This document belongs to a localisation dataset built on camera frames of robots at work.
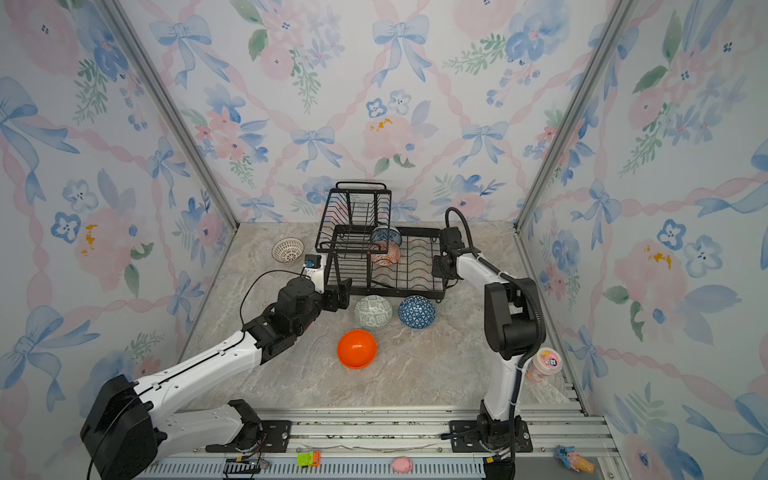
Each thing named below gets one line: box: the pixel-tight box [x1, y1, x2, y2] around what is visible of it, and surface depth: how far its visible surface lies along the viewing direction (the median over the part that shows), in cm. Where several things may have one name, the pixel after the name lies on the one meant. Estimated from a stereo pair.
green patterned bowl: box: [354, 295, 393, 330], surface depth 96 cm
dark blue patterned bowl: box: [398, 295, 437, 330], surface depth 96 cm
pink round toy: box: [392, 457, 413, 474], surface depth 71 cm
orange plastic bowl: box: [336, 329, 378, 370], surface depth 86 cm
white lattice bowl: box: [271, 237, 305, 263], surface depth 112 cm
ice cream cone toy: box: [555, 445, 595, 474], surface depth 71 cm
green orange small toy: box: [297, 451, 321, 467], surface depth 70 cm
